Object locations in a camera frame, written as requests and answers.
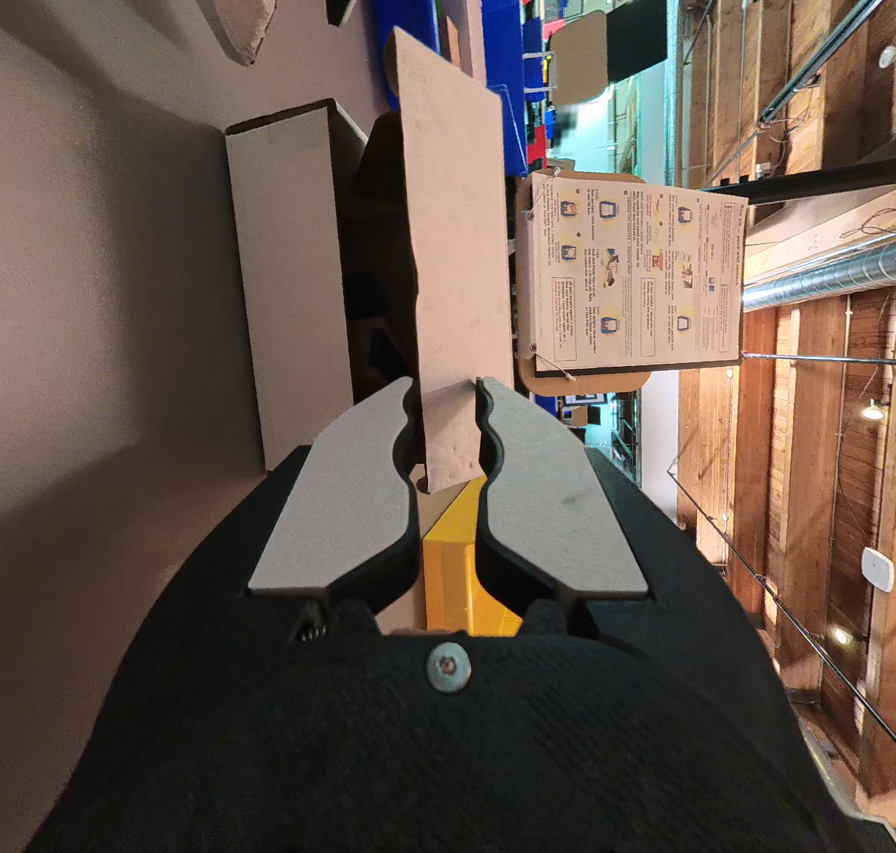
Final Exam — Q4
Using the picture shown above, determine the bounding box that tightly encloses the brown board back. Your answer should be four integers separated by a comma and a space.
548, 12, 609, 106

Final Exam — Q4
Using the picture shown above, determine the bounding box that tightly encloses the yellow plastic bin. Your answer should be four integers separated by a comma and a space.
422, 475, 522, 637

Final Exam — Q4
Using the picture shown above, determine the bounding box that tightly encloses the small pale box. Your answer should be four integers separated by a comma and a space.
433, 0, 487, 84

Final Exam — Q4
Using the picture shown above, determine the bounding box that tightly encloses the instruction sheet board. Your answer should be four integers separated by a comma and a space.
514, 170, 749, 398

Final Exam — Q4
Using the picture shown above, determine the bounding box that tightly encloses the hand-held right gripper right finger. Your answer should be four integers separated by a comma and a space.
476, 376, 650, 603

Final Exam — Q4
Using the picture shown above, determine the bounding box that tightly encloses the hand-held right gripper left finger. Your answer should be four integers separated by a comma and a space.
247, 376, 422, 596

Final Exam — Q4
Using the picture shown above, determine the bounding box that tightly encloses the white cardboard box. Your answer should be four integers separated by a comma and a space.
225, 27, 515, 496

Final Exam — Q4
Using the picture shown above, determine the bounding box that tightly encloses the blue plastic bin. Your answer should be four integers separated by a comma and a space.
367, 0, 529, 175

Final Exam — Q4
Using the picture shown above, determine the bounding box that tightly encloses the silver air duct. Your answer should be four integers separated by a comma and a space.
742, 233, 896, 313

